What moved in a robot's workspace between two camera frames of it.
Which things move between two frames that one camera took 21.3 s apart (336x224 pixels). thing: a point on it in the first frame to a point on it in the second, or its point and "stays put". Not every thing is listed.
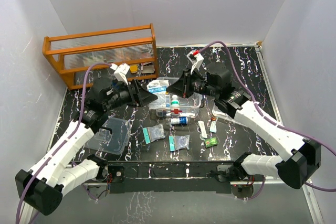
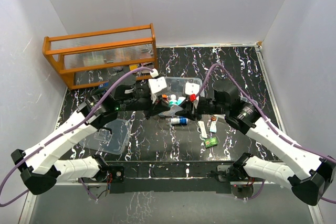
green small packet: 211,142 stays put
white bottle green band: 175,102 stays put
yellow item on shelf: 134,68 stays put
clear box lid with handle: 114,143 stays put
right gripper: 182,87 to 190,110
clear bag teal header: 178,142 to 175,107
